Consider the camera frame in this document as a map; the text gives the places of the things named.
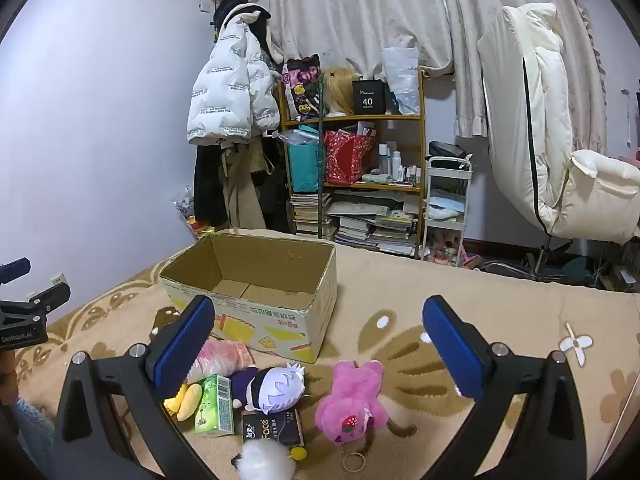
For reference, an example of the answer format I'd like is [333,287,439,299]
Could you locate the green tissue pack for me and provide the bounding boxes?
[194,374,235,438]

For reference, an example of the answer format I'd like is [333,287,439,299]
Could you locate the wooden shelf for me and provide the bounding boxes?
[277,67,428,261]

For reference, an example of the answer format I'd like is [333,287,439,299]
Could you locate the cardboard box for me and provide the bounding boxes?
[159,232,338,365]

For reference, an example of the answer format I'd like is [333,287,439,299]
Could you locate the pink dolls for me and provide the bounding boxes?
[430,232,463,265]

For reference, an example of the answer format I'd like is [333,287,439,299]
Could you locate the group of cosmetic bottles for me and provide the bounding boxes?
[377,142,423,183]

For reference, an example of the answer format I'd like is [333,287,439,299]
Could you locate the black pouch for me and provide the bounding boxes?
[428,141,468,160]

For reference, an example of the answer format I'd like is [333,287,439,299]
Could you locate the white trolley cart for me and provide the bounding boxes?
[424,156,473,266]

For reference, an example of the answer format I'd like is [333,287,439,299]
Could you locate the light blue cloth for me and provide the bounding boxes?
[427,195,466,221]

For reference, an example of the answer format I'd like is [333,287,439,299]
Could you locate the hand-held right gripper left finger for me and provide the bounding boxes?
[52,294,217,480]

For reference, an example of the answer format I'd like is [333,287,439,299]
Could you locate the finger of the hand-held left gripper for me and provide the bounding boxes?
[27,281,72,317]
[0,257,32,283]

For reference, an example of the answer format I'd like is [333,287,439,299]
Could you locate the yellow plush dog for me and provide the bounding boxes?
[164,382,202,422]

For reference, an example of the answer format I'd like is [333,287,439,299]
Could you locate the white-haired plush doll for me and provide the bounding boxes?
[231,364,307,413]

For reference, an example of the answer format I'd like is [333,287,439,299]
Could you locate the white fluffy pompom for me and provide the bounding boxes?
[231,444,292,480]

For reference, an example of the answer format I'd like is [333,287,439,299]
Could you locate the red patterned bag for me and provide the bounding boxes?
[322,129,376,185]

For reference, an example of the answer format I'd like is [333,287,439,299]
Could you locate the clear plastic bag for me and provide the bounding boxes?
[382,46,421,116]

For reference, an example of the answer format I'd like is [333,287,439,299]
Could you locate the floral curtain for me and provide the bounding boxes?
[267,0,608,138]

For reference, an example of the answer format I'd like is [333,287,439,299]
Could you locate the pink plastic packet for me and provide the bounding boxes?
[192,339,256,380]

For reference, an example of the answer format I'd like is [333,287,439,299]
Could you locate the black tissue pack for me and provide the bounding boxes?
[242,408,305,450]

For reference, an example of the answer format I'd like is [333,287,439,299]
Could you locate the person's left hand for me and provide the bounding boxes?
[0,349,20,405]

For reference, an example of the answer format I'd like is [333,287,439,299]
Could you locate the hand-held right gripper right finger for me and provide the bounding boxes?
[421,295,587,480]

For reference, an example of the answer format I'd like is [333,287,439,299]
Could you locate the white puffer jacket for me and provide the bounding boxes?
[186,7,282,147]

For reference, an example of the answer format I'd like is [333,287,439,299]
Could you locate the cream padded chair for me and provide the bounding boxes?
[477,2,640,281]

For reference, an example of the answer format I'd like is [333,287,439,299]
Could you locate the purple printed bag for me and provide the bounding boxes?
[282,54,326,122]

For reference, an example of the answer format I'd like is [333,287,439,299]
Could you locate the pile of colourful packets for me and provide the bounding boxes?
[172,187,213,236]

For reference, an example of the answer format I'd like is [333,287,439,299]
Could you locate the dark green round object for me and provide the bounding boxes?
[560,255,598,281]

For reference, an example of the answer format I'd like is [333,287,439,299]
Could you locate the beige hanging coat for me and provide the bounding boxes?
[220,137,273,231]

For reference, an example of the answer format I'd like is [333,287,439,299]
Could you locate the blonde wig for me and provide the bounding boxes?
[322,66,362,117]

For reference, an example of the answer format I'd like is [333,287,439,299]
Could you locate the dark hanging clothes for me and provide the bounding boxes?
[194,142,231,228]

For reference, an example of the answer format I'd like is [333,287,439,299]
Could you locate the stack of books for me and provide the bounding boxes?
[290,192,421,256]

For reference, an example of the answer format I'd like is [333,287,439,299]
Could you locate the teal bag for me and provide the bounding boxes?
[285,127,326,193]

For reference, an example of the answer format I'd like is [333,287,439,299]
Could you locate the black box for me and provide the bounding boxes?
[351,79,387,116]

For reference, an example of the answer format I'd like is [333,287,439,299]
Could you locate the pink plush bear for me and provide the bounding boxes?
[315,360,391,446]

